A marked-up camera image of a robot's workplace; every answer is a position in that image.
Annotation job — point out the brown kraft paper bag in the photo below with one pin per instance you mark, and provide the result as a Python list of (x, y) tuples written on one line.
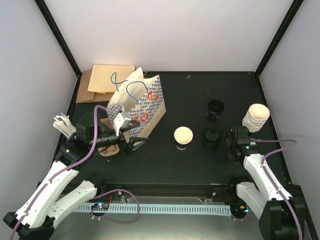
[(85, 96)]

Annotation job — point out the black branded paper cup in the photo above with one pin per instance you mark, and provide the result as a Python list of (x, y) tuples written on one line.
[(183, 136)]

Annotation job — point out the black corner frame post left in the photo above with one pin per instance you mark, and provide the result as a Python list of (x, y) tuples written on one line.
[(47, 15)]

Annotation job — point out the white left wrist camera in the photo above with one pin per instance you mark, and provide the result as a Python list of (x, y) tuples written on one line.
[(121, 121)]

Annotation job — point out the light tan paper bag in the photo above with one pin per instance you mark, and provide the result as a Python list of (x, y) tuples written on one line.
[(115, 78)]

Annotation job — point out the brown pulp cup carrier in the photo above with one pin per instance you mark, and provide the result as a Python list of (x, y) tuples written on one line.
[(112, 150)]

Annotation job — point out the black corner frame post right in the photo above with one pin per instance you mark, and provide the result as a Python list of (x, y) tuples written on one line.
[(287, 20)]

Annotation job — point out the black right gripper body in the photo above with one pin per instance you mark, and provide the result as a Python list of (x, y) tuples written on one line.
[(230, 145)]

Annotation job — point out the small electronics board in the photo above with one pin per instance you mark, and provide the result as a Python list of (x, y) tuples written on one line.
[(100, 206)]

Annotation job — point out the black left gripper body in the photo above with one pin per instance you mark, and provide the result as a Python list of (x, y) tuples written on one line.
[(123, 144)]

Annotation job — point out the blue checkered paper bag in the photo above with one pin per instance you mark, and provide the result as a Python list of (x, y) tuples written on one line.
[(143, 99)]

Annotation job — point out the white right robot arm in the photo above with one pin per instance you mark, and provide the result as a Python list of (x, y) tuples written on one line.
[(280, 215)]

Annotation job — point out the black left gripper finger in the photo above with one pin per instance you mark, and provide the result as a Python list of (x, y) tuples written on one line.
[(129, 126), (134, 144)]

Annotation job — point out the stack of white paper cups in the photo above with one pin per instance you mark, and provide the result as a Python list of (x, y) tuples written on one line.
[(255, 117)]

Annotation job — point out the stack of black cup lids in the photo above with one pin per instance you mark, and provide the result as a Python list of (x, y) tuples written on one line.
[(211, 139)]

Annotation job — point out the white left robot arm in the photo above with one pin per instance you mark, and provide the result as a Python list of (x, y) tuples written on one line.
[(44, 211)]

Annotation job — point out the white wrapped stirrers bundle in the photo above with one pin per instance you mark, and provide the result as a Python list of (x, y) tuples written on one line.
[(63, 124)]

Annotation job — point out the light blue slotted cable duct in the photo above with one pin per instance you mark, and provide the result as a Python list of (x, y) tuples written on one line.
[(160, 209)]

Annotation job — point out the black corner frame post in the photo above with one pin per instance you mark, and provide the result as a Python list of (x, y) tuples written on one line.
[(287, 20), (47, 15)]

